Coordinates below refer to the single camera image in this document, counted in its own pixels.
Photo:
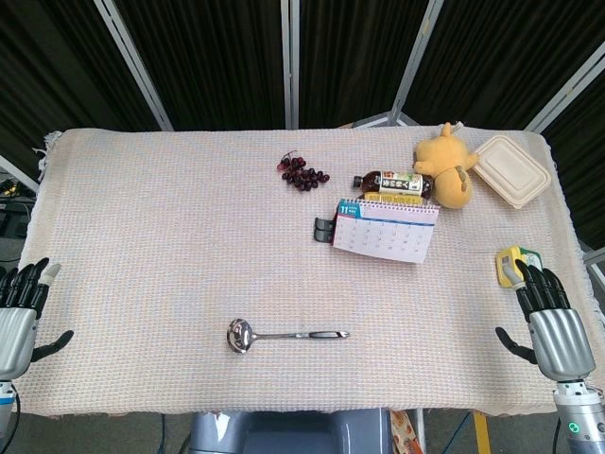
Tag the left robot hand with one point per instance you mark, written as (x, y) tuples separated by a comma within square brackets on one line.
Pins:
[(16, 331)]

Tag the tea bottle with label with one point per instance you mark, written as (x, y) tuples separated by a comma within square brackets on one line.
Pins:
[(392, 183)]

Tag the desk calendar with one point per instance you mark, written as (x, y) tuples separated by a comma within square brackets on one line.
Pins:
[(385, 231)]

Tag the beige lunch box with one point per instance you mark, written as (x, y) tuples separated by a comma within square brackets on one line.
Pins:
[(513, 172)]

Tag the steel ladle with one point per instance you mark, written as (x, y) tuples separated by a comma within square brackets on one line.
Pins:
[(279, 336)]

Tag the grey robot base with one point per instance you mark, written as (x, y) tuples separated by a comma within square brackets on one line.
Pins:
[(290, 432)]

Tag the yellow green lidded tub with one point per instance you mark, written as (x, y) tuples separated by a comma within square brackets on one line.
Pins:
[(527, 262)]

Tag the black clip holder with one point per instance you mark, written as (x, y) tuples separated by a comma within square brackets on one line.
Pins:
[(323, 229)]

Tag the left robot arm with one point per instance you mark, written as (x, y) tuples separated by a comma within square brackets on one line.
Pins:
[(4, 406)]

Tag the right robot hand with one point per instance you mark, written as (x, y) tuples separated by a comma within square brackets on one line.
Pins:
[(560, 333)]

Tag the yellow box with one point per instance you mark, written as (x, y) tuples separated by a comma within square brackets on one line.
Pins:
[(392, 198)]

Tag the black folding screen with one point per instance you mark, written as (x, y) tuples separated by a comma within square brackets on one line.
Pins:
[(302, 61)]

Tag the yellow plush toy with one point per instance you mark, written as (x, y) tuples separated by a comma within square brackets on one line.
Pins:
[(449, 168)]

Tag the purple grape bunch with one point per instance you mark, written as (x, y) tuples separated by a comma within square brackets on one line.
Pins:
[(302, 174)]

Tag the woven pink tablecloth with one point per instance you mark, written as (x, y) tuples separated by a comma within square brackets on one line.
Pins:
[(189, 265)]

